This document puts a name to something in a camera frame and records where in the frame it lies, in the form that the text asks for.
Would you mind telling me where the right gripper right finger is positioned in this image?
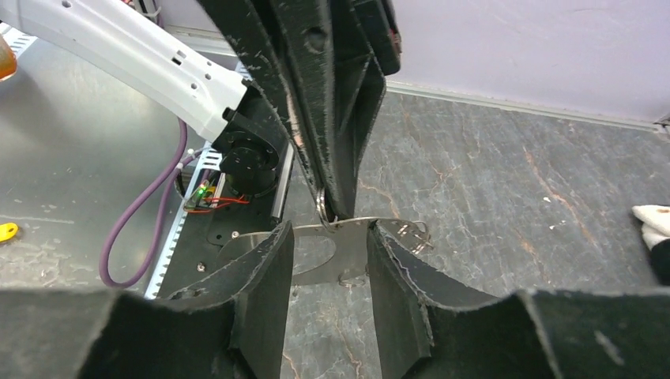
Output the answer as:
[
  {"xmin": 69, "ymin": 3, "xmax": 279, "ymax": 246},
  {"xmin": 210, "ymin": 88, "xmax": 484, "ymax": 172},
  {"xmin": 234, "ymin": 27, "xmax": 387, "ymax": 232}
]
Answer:
[{"xmin": 367, "ymin": 222, "xmax": 669, "ymax": 378}]

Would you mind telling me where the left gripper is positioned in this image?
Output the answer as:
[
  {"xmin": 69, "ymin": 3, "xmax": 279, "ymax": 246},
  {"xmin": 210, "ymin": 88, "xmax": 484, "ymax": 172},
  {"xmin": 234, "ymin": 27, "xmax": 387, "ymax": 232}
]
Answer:
[{"xmin": 200, "ymin": 0, "xmax": 402, "ymax": 219}]

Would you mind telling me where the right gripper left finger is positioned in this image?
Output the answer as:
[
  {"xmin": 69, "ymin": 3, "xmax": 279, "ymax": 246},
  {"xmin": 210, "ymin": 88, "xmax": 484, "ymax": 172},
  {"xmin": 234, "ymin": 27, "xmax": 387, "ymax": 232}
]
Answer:
[{"xmin": 1, "ymin": 222, "xmax": 295, "ymax": 378}]

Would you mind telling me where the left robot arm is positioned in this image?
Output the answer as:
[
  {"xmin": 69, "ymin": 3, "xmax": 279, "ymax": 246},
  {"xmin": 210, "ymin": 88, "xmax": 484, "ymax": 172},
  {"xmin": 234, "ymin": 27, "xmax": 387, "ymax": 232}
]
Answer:
[{"xmin": 1, "ymin": 1, "xmax": 401, "ymax": 220}]

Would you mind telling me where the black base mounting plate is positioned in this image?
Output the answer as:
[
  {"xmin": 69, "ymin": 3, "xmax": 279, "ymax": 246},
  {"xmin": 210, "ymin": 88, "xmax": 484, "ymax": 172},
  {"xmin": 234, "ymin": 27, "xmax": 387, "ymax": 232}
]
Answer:
[{"xmin": 156, "ymin": 141, "xmax": 294, "ymax": 300}]

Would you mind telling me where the black and white checkered pillow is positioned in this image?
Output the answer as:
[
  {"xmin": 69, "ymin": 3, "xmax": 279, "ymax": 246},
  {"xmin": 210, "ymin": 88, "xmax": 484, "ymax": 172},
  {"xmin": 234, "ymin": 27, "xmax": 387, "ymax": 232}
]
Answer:
[{"xmin": 631, "ymin": 205, "xmax": 669, "ymax": 287}]

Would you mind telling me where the yellow tag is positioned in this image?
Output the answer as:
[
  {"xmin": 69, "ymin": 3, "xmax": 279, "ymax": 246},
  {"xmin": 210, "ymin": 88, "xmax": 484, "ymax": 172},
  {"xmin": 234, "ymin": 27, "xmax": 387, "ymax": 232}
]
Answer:
[{"xmin": 0, "ymin": 223, "xmax": 20, "ymax": 243}]

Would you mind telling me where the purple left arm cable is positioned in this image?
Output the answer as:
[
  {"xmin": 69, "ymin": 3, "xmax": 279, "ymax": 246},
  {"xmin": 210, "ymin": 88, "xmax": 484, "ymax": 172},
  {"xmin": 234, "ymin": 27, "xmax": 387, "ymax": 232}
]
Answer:
[{"xmin": 98, "ymin": 118, "xmax": 210, "ymax": 289}]

